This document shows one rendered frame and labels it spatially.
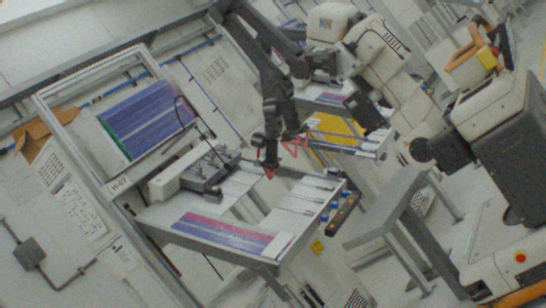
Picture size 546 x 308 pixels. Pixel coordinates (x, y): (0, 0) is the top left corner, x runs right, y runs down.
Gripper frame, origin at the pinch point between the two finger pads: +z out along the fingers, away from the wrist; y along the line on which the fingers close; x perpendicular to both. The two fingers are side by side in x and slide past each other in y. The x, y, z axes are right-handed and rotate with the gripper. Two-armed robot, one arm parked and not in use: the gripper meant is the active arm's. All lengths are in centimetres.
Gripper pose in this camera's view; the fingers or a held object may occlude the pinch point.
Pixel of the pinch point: (270, 177)
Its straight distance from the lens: 276.3
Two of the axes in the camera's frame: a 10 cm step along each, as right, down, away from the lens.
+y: -4.6, 4.0, -8.0
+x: 8.9, 2.5, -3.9
